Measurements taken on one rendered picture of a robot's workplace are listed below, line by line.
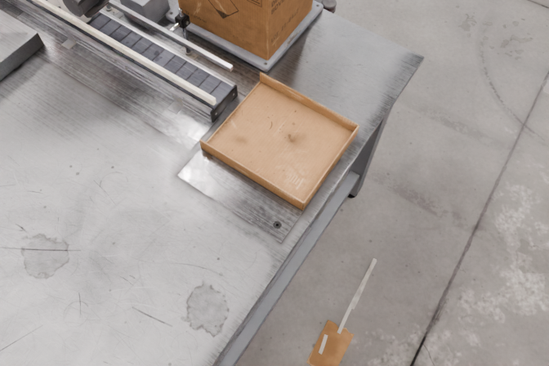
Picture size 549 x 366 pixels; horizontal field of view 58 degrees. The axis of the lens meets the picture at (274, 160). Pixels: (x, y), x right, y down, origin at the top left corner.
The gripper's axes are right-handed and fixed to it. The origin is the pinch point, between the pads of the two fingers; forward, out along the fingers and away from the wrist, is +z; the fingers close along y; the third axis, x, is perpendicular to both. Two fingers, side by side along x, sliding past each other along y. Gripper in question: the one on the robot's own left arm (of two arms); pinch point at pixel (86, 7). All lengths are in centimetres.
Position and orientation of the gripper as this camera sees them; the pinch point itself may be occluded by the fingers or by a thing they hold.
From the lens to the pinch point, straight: 146.1
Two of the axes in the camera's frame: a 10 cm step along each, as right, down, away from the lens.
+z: -5.3, 0.9, 8.4
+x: 6.4, 6.9, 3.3
